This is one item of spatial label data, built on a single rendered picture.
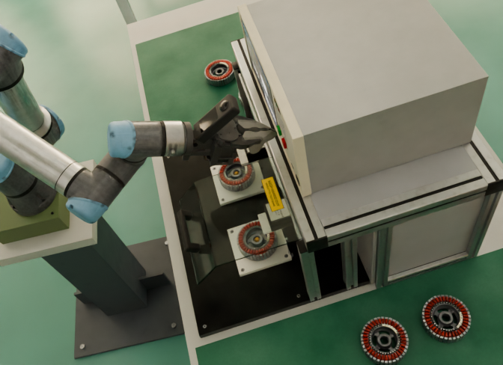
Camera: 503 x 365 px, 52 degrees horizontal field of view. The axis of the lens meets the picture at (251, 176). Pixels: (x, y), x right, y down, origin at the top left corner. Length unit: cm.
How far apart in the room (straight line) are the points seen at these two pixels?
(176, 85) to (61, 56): 179
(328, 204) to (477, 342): 52
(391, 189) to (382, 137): 13
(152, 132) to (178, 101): 87
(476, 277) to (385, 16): 70
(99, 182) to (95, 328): 136
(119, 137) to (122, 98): 213
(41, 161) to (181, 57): 105
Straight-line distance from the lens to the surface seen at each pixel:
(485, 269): 149
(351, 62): 110
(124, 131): 106
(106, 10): 389
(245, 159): 152
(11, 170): 161
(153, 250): 247
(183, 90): 196
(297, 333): 140
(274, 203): 120
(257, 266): 145
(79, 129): 314
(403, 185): 115
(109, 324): 240
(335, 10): 123
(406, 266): 141
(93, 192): 113
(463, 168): 119
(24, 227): 176
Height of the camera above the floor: 207
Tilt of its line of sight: 54 degrees down
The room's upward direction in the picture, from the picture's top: 17 degrees counter-clockwise
